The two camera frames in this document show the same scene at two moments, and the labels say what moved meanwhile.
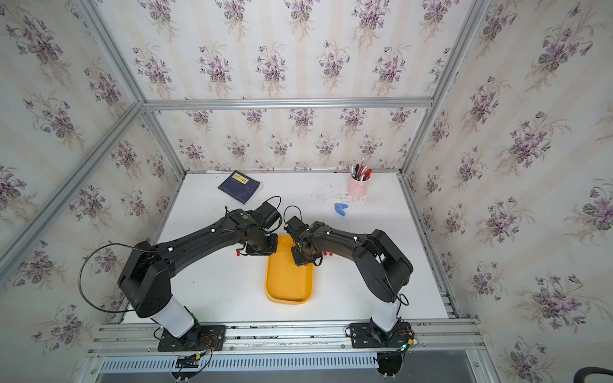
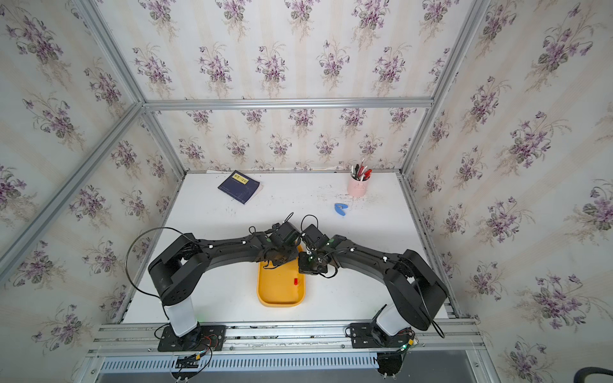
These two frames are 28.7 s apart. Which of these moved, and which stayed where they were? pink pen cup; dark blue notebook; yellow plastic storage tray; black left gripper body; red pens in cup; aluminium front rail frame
Moved: yellow plastic storage tray; black left gripper body
Stayed: pink pen cup; aluminium front rail frame; red pens in cup; dark blue notebook
